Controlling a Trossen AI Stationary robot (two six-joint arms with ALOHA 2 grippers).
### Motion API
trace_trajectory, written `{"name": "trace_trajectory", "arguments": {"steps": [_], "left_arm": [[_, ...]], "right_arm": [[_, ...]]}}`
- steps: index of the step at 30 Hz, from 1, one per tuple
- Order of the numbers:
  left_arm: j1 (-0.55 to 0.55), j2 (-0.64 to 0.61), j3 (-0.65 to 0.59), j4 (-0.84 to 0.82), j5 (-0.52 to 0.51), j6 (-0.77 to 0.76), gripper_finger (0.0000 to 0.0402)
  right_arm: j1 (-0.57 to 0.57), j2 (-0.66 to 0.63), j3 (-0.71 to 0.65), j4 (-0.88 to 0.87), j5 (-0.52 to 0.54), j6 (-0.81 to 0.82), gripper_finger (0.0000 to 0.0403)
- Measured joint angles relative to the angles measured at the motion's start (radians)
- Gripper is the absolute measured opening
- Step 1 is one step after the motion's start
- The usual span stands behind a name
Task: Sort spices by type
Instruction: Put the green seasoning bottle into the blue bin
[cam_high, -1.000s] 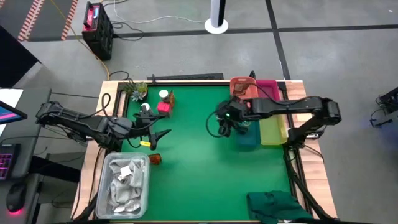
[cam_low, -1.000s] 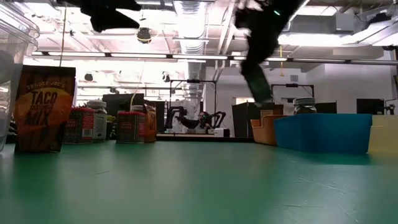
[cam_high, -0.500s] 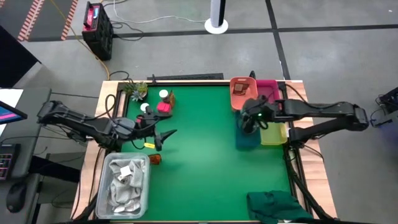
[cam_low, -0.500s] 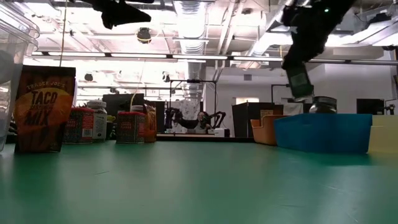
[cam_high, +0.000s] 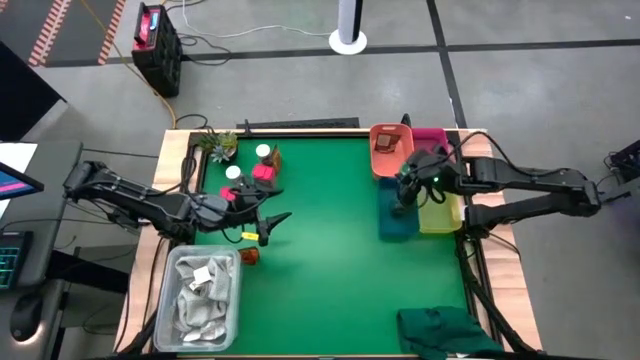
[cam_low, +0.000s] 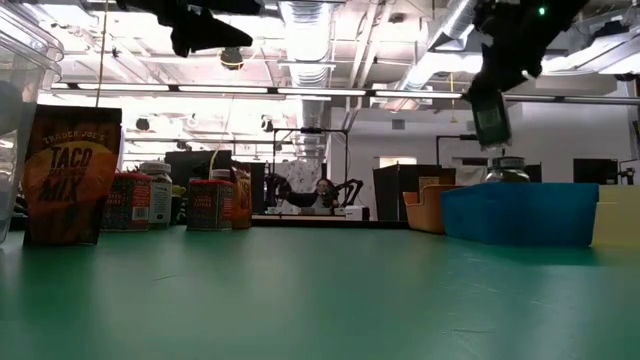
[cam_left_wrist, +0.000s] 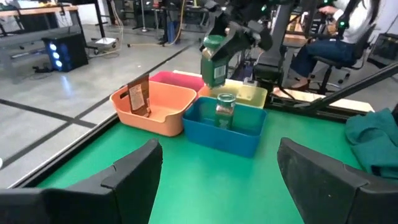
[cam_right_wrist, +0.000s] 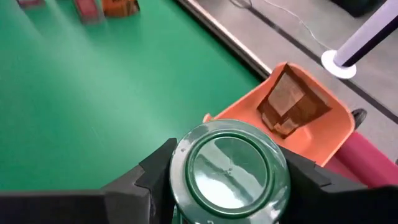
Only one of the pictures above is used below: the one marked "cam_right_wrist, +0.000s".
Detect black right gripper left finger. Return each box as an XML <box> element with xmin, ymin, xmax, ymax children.
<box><xmin>104</xmin><ymin>138</ymin><xmax>178</xmax><ymax>224</ymax></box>

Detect orange plastic bin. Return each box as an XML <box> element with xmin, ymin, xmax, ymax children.
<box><xmin>202</xmin><ymin>62</ymin><xmax>356</xmax><ymax>167</ymax></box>

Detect green table mat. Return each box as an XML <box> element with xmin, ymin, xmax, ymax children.
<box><xmin>0</xmin><ymin>0</ymin><xmax>262</xmax><ymax>192</ymax></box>

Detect white tower fan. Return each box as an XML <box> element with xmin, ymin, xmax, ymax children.
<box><xmin>320</xmin><ymin>0</ymin><xmax>398</xmax><ymax>80</ymax></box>

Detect brown spice box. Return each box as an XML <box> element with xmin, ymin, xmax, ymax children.
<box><xmin>256</xmin><ymin>63</ymin><xmax>332</xmax><ymax>140</ymax></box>

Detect pink spice box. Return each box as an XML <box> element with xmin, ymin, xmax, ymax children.
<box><xmin>73</xmin><ymin>0</ymin><xmax>105</xmax><ymax>25</ymax></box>
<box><xmin>15</xmin><ymin>0</ymin><xmax>46</xmax><ymax>9</ymax></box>

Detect white floor cable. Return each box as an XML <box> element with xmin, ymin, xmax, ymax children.
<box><xmin>264</xmin><ymin>0</ymin><xmax>332</xmax><ymax>51</ymax></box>

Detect green-lid glass spice jar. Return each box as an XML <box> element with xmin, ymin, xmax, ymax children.
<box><xmin>169</xmin><ymin>119</ymin><xmax>292</xmax><ymax>224</ymax></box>

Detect orange spice box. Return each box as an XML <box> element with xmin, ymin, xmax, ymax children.
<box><xmin>101</xmin><ymin>0</ymin><xmax>141</xmax><ymax>18</ymax></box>

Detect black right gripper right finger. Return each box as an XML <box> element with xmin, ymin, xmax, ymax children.
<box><xmin>279</xmin><ymin>147</ymin><xmax>369</xmax><ymax>224</ymax></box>

